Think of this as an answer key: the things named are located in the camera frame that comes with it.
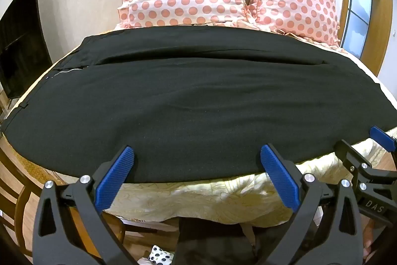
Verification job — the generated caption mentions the wooden chair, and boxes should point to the wooden chair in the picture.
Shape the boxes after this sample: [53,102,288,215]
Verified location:
[0,135,126,265]

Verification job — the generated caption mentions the black pants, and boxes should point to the black pants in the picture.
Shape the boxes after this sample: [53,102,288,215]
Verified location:
[1,25,383,183]

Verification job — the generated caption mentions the white black-dotted cloth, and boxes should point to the white black-dotted cloth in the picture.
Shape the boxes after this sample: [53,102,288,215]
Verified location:
[147,245,177,265]

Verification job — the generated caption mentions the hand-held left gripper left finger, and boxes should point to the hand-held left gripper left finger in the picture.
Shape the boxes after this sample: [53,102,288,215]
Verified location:
[33,145,137,265]

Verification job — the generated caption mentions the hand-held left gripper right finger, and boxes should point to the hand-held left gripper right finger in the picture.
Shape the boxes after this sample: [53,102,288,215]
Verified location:
[260,144,363,265]

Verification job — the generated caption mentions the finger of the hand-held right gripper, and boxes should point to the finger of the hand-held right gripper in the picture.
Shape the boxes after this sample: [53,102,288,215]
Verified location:
[369,126,397,157]
[334,140,397,183]

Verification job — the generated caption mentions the black flat television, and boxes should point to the black flat television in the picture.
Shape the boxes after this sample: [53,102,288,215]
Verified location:
[0,0,53,99]

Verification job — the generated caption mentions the yellow patterned bed blanket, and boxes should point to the yellow patterned bed blanket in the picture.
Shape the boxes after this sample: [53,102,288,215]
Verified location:
[0,21,397,229]

